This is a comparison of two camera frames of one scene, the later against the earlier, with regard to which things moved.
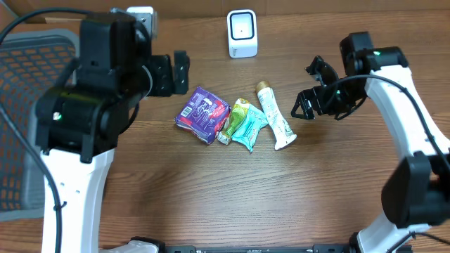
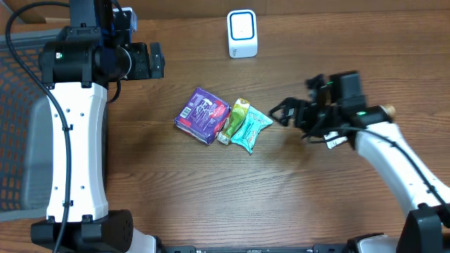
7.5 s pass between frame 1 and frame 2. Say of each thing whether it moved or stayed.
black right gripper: moved
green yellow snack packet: stayed
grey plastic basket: stayed
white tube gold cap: moved
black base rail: stayed
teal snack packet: stayed
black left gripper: moved
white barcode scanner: stayed
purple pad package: stayed
